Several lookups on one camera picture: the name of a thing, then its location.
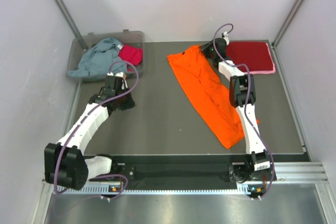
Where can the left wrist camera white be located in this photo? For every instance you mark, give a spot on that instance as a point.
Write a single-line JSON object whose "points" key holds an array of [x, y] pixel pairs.
{"points": [[116, 81]]}

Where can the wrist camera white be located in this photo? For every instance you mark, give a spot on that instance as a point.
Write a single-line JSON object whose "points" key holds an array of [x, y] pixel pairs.
{"points": [[116, 81], [226, 36]]}

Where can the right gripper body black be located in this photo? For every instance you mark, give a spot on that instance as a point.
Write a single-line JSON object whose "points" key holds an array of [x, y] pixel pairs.
{"points": [[208, 51]]}

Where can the magenta t shirt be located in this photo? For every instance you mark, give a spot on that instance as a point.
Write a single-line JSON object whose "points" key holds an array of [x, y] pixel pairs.
{"points": [[131, 54]]}

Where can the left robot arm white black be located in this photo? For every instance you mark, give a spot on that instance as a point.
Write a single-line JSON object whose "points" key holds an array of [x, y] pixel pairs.
{"points": [[64, 161]]}

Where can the right corner aluminium post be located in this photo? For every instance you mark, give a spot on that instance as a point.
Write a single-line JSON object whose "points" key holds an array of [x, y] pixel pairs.
{"points": [[287, 22]]}

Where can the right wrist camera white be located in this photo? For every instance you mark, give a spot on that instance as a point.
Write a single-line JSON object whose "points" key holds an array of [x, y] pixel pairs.
{"points": [[226, 36]]}

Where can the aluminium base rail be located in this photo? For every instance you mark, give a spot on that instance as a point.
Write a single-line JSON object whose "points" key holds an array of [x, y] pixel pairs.
{"points": [[207, 172]]}

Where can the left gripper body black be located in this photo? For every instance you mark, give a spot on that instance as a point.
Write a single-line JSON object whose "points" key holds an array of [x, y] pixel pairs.
{"points": [[125, 102]]}

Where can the left corner aluminium post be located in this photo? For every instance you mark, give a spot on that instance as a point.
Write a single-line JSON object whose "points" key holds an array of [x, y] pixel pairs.
{"points": [[71, 23]]}

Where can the orange t shirt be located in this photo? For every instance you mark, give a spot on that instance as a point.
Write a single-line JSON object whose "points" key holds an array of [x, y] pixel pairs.
{"points": [[206, 93]]}

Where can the folded pink t shirt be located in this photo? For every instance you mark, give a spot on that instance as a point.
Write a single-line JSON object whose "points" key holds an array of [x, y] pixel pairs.
{"points": [[259, 58]]}

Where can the grey slotted cable duct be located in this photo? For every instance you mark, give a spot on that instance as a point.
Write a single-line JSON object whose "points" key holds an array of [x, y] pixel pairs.
{"points": [[114, 188]]}

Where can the clear grey plastic bin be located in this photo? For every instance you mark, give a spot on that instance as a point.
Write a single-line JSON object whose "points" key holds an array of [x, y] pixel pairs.
{"points": [[80, 46]]}

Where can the folded dark red t shirt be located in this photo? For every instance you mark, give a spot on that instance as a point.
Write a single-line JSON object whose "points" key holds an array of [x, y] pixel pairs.
{"points": [[237, 52]]}

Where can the grey blue t shirt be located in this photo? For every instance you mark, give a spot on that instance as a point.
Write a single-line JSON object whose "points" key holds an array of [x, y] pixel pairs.
{"points": [[100, 60]]}

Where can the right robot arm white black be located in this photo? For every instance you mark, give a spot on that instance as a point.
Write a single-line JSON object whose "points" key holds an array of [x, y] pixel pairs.
{"points": [[259, 162]]}

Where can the corner aluminium post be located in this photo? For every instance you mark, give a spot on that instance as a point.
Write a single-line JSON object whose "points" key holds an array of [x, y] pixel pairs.
{"points": [[287, 22], [71, 23]]}

